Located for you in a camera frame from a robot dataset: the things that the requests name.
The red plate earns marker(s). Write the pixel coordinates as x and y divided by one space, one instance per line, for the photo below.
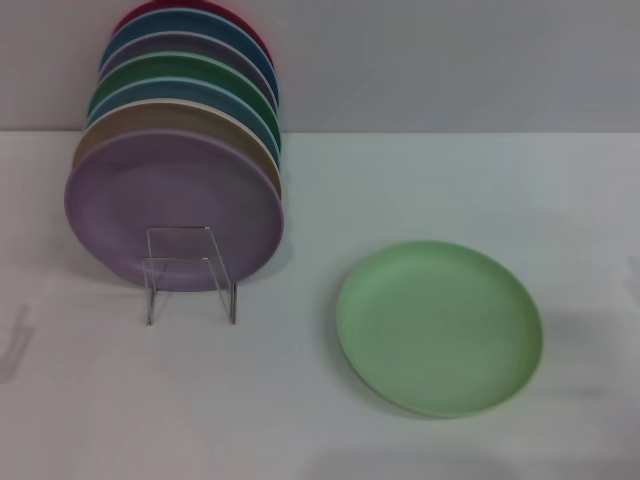
131 15

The dark green plate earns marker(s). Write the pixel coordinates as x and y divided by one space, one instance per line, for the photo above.
175 65

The grey lavender plate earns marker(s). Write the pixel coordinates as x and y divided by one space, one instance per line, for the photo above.
190 42

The lilac plate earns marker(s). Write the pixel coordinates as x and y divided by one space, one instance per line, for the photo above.
150 190

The teal plate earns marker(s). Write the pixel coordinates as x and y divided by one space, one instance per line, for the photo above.
165 90

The beige plate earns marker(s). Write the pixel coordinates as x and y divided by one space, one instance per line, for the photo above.
150 117

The light green plate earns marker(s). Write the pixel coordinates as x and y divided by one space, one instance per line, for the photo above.
435 325

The clear plate rack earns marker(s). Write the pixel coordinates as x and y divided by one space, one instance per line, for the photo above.
216 272

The blue plate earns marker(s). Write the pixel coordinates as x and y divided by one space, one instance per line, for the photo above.
190 22

